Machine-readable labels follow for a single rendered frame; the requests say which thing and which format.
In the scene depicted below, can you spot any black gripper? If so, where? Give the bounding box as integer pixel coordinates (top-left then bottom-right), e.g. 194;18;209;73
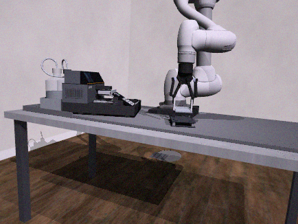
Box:
170;63;198;110

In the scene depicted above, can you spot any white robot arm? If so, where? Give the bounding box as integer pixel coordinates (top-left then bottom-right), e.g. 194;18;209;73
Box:
159;0;237;109

